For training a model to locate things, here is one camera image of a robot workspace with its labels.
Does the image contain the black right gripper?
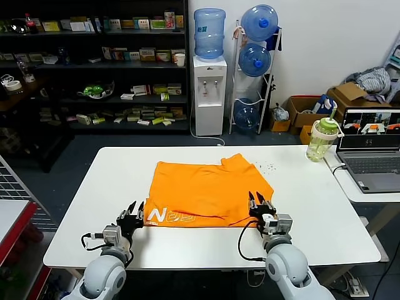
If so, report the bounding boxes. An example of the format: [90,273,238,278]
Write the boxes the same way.
[248,191,278,224]

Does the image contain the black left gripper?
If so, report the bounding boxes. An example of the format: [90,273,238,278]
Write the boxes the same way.
[116,201,146,237]

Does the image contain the orange t-shirt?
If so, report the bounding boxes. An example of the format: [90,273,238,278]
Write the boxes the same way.
[145,152,276,228]

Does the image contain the grey clothes pile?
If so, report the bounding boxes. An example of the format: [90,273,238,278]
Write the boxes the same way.
[345,66,393,102]

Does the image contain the white work table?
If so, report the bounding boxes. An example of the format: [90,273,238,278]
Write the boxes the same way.
[42,145,383,290]

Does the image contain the small yellow box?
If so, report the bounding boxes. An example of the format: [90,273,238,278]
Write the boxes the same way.
[270,117,291,133]
[299,124,315,144]

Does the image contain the green lid drinking bottle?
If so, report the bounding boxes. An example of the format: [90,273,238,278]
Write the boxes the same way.
[306,104,346,163]

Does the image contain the small white side table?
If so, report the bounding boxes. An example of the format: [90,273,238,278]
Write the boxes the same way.
[323,152,400,237]

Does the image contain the large open cardboard box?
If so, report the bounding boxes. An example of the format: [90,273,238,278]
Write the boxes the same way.
[286,95,333,135]

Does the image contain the white plastic bag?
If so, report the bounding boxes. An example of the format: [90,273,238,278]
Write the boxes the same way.
[272,105,290,121]

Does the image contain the white water dispenser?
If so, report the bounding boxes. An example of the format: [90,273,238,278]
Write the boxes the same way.
[191,55,228,137]

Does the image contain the black pole object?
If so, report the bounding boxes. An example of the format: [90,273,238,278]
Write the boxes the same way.
[267,74,277,105]

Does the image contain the grey laptop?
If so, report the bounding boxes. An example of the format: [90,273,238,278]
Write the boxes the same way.
[336,107,400,194]

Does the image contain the blue white bag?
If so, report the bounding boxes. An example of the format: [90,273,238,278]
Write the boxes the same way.
[314,94,338,115]

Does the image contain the red framed white cart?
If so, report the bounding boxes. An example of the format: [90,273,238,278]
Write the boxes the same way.
[0,198,54,300]

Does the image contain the glass bowl with green items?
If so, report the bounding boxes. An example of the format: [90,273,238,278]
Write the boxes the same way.
[76,79,115,101]

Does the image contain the white power strip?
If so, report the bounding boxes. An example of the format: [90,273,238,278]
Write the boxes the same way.
[345,276,366,296]

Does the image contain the cardboard box with flaps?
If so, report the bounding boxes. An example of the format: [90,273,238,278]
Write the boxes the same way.
[326,81,395,123]

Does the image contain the black shelf unit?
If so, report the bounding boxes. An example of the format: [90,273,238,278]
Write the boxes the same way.
[0,0,191,136]

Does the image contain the dark wooden table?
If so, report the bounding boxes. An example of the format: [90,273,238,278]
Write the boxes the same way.
[0,76,75,174]

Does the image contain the dark blue bottle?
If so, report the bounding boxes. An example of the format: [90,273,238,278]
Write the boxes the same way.
[58,46,71,65]

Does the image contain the blue labelled water jug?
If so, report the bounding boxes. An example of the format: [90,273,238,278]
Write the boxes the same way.
[193,7,226,61]

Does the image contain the white tape roll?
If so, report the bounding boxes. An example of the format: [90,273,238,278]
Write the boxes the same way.
[0,74,23,93]

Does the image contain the clear plastic bottle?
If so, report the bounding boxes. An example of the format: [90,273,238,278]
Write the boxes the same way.
[17,59,34,83]

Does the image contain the white step stool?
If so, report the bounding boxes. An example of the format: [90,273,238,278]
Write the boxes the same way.
[383,39,400,103]

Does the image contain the cola bottle red cap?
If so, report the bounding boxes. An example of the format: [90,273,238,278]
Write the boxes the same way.
[24,12,38,34]

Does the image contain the dark glass bowl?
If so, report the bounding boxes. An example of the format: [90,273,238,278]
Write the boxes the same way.
[10,18,30,34]

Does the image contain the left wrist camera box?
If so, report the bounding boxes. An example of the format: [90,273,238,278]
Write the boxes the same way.
[102,224,122,246]

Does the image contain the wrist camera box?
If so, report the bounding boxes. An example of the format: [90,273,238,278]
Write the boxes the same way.
[261,213,294,236]
[102,224,122,246]

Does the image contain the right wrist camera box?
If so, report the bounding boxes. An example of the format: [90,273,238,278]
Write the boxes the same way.
[261,213,294,236]

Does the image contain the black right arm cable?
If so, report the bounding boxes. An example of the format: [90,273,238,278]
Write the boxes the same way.
[237,218,266,262]

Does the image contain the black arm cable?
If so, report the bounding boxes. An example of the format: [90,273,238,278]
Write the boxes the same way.
[237,218,266,262]
[80,231,106,251]

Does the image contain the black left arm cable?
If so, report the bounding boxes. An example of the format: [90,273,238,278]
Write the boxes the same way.
[80,231,106,251]

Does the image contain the white dispenser power cable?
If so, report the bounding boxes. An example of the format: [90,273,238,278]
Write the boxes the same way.
[189,102,226,146]

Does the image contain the white wire jug rack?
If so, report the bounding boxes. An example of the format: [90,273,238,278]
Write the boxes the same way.
[228,19,283,135]

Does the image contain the white wire grid panel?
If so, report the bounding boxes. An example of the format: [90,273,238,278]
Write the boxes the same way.
[0,152,59,232]

